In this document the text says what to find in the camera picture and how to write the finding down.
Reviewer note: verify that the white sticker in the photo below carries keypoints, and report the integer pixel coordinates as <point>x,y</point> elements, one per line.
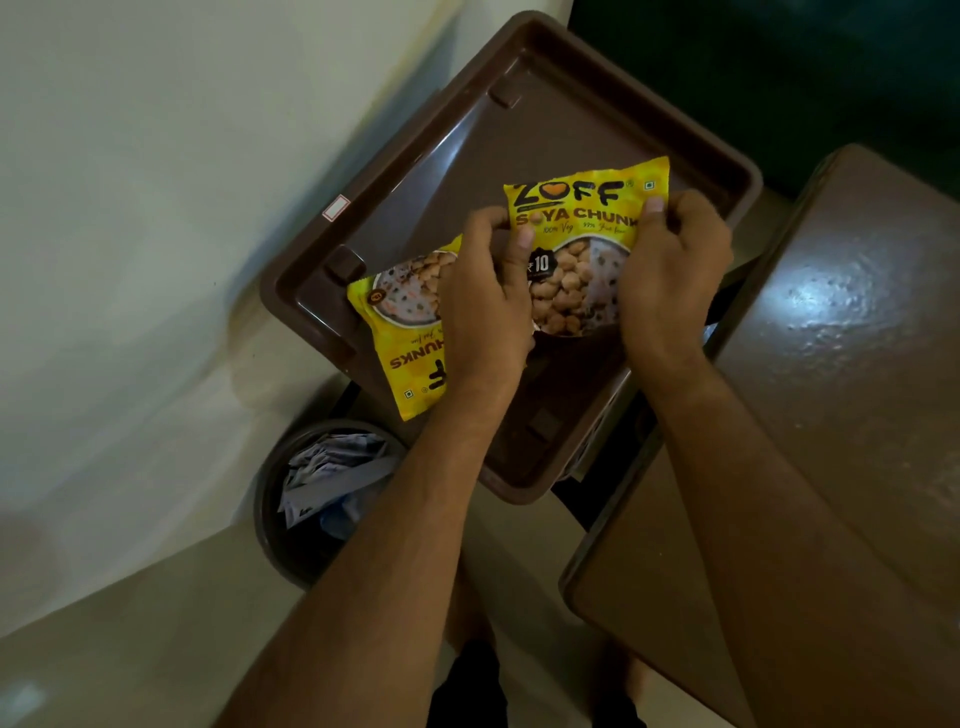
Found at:
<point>337,208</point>

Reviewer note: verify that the yellow snack packet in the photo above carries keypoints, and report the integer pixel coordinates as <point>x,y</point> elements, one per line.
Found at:
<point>401,352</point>
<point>581,225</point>

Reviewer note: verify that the crumpled white wrappers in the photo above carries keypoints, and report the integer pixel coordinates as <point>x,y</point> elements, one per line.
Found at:
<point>330,480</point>

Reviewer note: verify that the person's right hand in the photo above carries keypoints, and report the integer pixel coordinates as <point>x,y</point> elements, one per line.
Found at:
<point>671,292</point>

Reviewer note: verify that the person's left hand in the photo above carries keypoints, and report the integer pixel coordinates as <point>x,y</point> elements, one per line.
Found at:
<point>480,322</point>

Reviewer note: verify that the brown plastic table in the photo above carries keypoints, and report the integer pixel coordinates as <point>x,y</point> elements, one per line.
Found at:
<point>847,337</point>

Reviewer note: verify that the person's right forearm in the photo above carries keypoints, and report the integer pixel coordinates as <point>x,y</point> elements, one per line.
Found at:
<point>772,570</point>

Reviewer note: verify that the black shorts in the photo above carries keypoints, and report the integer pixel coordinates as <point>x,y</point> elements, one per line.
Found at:
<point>465,694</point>

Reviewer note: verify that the person's right thumb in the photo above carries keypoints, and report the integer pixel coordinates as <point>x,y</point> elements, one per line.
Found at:
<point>654,219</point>

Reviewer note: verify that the dark round waste bin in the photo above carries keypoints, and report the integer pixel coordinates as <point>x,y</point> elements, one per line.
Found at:
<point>279,525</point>

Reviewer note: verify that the brown plastic tray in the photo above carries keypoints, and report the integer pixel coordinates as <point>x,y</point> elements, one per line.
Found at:
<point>540,120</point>

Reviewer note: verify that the person's left thumb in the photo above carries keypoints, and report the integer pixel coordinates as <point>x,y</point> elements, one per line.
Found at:
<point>519,259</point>

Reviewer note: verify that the person's left forearm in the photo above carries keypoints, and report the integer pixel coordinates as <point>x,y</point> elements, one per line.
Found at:
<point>375,592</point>

